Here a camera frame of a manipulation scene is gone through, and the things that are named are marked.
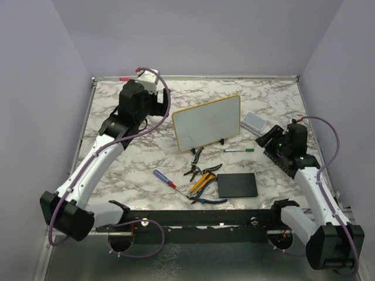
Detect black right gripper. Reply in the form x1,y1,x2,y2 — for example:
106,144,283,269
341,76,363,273
255,124,291,159

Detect green whiteboard marker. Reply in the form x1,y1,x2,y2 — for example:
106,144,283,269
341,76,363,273
223,148,254,153

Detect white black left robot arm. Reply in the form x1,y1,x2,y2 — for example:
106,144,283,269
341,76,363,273
40,79,171,245

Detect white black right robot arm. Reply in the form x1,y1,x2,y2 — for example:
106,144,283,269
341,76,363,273
255,119,364,273

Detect yellow framed whiteboard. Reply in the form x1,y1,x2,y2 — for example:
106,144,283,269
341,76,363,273
172,95,241,152

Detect white square box device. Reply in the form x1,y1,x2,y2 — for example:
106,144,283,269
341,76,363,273
241,112,267,134

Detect black rectangular pad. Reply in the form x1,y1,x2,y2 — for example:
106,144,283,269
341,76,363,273
217,173,258,198

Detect blue red screwdriver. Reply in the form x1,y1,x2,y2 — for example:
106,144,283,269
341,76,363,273
153,170,188,197

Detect black cutting pliers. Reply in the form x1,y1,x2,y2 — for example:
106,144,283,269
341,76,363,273
183,164,222,182

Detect yellow black utility knife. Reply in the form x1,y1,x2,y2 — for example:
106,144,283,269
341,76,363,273
190,172,216,196

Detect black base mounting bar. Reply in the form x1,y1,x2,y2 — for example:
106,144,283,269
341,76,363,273
96,209,287,244

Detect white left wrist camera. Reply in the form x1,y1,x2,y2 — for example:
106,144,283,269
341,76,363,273
135,70,159,94

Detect blue handled pliers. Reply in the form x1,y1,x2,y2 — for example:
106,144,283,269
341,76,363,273
189,179,228,204

